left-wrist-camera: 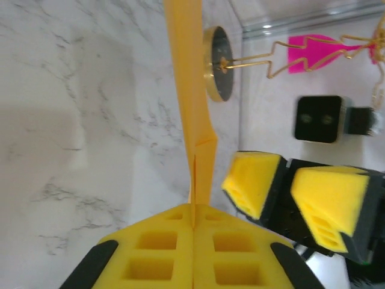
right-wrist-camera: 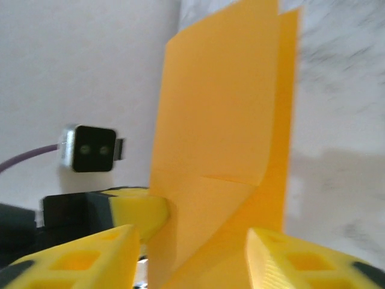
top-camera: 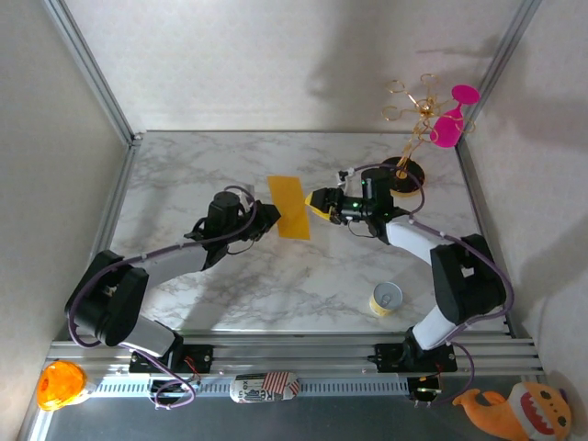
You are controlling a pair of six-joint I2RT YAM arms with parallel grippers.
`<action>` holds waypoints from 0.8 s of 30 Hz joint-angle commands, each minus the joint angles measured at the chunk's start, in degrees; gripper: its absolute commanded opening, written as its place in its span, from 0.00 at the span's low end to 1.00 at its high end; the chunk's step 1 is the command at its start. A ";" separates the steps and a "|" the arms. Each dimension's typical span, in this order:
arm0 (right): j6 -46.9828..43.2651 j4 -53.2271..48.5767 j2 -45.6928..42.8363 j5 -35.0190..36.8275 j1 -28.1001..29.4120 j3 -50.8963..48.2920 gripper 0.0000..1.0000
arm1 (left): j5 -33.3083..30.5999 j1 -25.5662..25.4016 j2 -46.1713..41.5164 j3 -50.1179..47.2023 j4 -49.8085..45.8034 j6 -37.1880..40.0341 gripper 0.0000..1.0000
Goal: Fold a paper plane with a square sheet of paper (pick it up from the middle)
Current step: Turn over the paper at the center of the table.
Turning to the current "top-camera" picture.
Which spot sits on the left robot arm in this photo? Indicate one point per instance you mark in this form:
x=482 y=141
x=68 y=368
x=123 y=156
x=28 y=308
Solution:
x=110 y=298

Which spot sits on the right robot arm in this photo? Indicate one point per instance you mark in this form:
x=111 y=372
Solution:
x=464 y=285

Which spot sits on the pink plastic wine glass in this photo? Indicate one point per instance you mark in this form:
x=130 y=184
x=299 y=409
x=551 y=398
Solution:
x=445 y=131

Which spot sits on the yellow tin can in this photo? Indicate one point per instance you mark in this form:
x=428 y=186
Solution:
x=386 y=298

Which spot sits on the printed striped drink can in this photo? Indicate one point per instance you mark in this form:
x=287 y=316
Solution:
x=257 y=389

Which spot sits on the black electronics board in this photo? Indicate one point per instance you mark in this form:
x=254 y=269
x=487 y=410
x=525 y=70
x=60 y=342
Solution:
x=171 y=389
x=422 y=392

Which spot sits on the orange translucent plastic ball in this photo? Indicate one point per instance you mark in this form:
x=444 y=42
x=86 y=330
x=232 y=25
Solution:
x=59 y=383

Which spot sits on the orange plush monster toy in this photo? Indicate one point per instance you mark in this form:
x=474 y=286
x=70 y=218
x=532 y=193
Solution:
x=516 y=413

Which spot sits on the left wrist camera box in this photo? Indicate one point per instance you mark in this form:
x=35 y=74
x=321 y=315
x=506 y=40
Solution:
x=251 y=200

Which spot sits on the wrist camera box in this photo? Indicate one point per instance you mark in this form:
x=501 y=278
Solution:
x=344 y=177
x=251 y=200

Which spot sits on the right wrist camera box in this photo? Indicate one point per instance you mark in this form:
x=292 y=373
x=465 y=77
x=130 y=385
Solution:
x=344 y=177

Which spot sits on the aluminium table side rail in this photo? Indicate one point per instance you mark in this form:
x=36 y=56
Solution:
x=475 y=193
x=116 y=206

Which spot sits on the aluminium frame cross rail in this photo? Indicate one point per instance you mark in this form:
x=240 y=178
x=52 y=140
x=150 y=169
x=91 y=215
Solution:
x=294 y=356

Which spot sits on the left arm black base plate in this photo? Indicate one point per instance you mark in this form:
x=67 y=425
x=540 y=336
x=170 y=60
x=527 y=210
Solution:
x=202 y=356

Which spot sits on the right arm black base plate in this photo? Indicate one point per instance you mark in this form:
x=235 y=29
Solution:
x=390 y=360

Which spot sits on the aluminium frame post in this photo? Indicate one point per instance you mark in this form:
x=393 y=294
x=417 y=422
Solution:
x=503 y=59
x=92 y=69

